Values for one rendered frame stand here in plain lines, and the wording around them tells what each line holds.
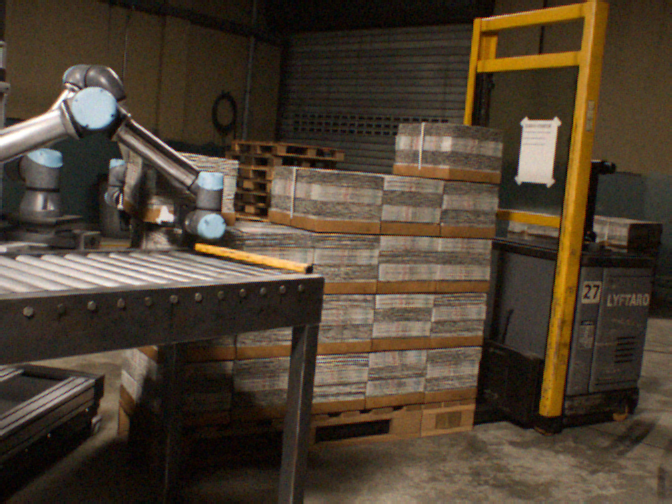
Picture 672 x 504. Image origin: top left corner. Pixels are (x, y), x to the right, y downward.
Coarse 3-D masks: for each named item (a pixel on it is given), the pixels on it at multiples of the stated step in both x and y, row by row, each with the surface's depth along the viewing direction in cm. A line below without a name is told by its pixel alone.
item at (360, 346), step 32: (352, 288) 301; (384, 288) 308; (416, 288) 317; (160, 352) 264; (192, 352) 270; (224, 352) 277; (256, 352) 283; (288, 352) 290; (320, 352) 297; (352, 352) 304; (192, 416) 273; (224, 416) 280; (256, 416) 286
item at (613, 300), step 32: (512, 256) 380; (544, 256) 362; (608, 256) 356; (640, 256) 370; (512, 288) 380; (544, 288) 362; (608, 288) 354; (640, 288) 366; (512, 320) 379; (544, 320) 362; (576, 320) 347; (608, 320) 357; (640, 320) 369; (576, 352) 349; (608, 352) 360; (640, 352) 372; (576, 384) 351; (608, 384) 364; (576, 416) 356; (608, 416) 367
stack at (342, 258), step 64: (320, 256) 292; (384, 256) 307; (384, 320) 311; (128, 384) 290; (192, 384) 272; (256, 384) 285; (320, 384) 299; (384, 384) 315; (192, 448) 290; (320, 448) 303
